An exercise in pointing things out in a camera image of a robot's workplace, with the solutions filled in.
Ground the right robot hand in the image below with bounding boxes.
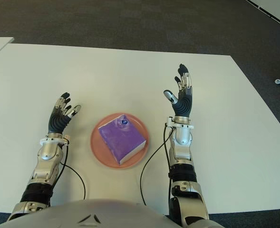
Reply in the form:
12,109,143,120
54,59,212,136
163,63,194,118

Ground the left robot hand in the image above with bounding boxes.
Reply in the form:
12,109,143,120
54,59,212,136
48,92,82,135

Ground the purple tissue paper pack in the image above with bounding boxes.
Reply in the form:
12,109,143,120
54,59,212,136
98,114,147,165

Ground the pink round plate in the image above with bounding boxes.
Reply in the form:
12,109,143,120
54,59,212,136
90,112,150,170

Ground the silver robot torso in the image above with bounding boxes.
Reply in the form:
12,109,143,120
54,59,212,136
0,199,176,228

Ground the white panel with black edge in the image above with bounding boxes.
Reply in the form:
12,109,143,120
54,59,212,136
246,0,280,27

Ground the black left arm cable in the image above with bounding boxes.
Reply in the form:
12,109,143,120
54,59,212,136
60,142,86,200

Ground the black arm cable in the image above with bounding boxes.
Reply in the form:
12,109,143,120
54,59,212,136
139,123,174,206
60,142,86,200

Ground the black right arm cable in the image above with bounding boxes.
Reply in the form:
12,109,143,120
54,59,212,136
139,123,174,206

